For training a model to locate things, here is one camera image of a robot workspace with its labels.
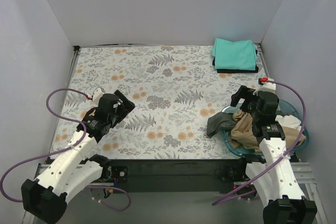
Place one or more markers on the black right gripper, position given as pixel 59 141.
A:
pixel 241 95

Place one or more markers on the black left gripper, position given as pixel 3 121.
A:
pixel 125 102

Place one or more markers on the dark grey t shirt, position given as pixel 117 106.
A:
pixel 220 120

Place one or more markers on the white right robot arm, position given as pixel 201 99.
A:
pixel 274 180

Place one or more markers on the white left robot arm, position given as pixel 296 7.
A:
pixel 47 196

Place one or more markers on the folded teal t shirt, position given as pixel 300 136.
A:
pixel 235 53

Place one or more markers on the beige t shirt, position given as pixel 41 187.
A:
pixel 242 133

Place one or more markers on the teal plastic basket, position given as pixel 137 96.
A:
pixel 284 108

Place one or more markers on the floral table mat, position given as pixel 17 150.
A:
pixel 175 90

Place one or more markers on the white t shirt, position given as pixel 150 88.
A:
pixel 289 121

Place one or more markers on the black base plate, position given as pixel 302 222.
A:
pixel 151 175

